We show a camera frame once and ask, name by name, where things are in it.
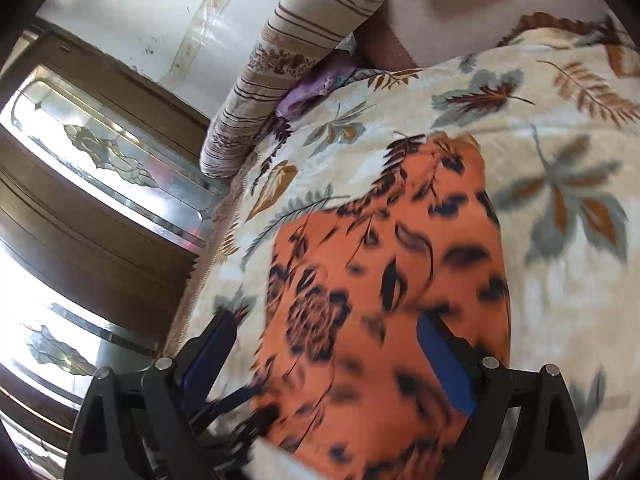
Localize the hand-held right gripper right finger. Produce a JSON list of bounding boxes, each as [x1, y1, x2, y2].
[[417, 312, 591, 480]]

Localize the striped bolster pillow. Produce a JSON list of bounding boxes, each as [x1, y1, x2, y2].
[[199, 0, 387, 179]]

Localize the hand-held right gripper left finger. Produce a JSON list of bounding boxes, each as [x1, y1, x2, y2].
[[65, 310, 240, 480]]

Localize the wooden cabinet with glass doors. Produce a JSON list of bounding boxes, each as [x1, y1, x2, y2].
[[0, 15, 231, 480]]

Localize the fringed patterned bedspread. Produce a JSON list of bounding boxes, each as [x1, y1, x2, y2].
[[162, 155, 261, 356]]

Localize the purple cloth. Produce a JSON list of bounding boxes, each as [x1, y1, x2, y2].
[[276, 60, 358, 121]]

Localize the brown bed sheet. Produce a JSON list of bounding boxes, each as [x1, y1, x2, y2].
[[350, 0, 626, 71]]

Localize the orange floral cloth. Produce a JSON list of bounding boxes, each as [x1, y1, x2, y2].
[[250, 132, 513, 480]]

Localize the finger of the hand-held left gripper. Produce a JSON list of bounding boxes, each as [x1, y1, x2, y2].
[[220, 405, 282, 466], [197, 386, 265, 423]]

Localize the leaf print blanket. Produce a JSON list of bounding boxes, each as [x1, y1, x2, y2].
[[190, 25, 640, 480]]

